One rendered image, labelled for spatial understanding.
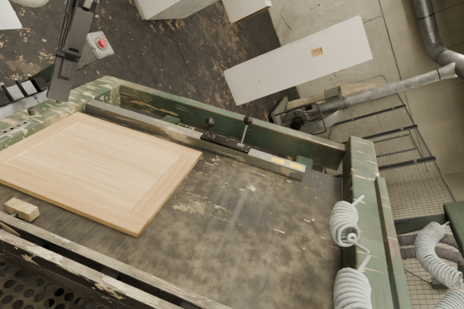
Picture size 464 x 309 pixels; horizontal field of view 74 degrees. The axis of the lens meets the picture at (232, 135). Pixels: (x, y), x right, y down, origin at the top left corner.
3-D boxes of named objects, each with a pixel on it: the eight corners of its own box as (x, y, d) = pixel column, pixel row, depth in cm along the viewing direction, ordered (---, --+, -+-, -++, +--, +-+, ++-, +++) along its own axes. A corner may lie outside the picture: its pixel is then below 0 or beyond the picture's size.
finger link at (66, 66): (74, 50, 50) (79, 50, 48) (68, 80, 50) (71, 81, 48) (65, 47, 49) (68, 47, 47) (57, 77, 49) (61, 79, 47)
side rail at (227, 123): (127, 100, 161) (127, 81, 155) (337, 164, 140) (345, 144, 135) (120, 104, 156) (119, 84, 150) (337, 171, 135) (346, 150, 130)
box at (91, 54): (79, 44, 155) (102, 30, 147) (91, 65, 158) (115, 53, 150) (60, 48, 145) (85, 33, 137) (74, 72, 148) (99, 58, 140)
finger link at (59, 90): (76, 61, 51) (77, 61, 51) (66, 101, 52) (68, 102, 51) (56, 55, 49) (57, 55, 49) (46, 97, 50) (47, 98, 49)
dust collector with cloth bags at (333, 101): (279, 98, 717) (381, 64, 620) (290, 125, 732) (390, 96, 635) (266, 115, 598) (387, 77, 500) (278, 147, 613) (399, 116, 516)
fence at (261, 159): (94, 107, 137) (93, 98, 135) (302, 173, 119) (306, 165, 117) (85, 111, 133) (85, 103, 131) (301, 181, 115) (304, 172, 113)
